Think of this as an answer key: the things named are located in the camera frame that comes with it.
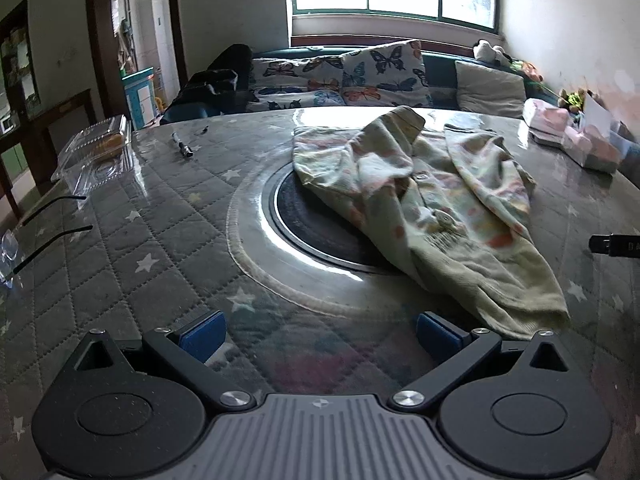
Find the panda plush toy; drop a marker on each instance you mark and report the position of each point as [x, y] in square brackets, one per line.
[487, 52]

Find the flat grey box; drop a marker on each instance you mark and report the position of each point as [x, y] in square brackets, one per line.
[545, 137]

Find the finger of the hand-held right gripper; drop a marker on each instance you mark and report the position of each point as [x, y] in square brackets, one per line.
[612, 245]

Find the dark wooden door frame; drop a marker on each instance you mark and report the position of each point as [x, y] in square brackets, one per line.
[97, 35]

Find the dark wooden side table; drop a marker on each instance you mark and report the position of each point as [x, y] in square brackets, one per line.
[45, 120]

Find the dark clothes pile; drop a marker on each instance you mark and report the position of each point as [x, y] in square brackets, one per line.
[220, 85]

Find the dark blue sofa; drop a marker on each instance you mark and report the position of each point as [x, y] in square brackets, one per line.
[440, 67]

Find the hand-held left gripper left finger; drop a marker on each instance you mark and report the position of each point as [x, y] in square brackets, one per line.
[202, 335]

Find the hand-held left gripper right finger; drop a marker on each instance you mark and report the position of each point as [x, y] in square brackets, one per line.
[437, 335]

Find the clear plastic food container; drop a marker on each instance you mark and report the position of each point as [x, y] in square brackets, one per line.
[97, 152]

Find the black-framed eyeglasses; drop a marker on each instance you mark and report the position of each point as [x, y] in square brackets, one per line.
[7, 247]

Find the green patterned baby cardigan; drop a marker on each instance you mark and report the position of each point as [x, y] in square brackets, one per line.
[450, 220]

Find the grey quilted star tablecloth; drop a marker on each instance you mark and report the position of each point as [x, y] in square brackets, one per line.
[150, 220]

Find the black marker pen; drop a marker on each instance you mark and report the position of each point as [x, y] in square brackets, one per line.
[181, 145]

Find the small blue cabinet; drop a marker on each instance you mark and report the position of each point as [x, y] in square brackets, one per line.
[140, 95]

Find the dark wooden display cabinet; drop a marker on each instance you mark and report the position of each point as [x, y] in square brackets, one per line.
[20, 60]

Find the grey pillow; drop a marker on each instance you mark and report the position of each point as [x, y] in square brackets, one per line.
[490, 87]

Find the pink and green tissue pack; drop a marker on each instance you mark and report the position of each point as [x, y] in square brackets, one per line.
[590, 147]

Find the round black induction cooktop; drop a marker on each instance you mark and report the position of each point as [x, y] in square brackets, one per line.
[310, 210]

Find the small brown plush toy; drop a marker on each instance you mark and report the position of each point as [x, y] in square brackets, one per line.
[574, 100]

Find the large butterfly print pillow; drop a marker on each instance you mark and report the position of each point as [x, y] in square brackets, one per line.
[385, 72]

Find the green and orange plush toy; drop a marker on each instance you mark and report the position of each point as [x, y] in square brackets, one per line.
[530, 71]

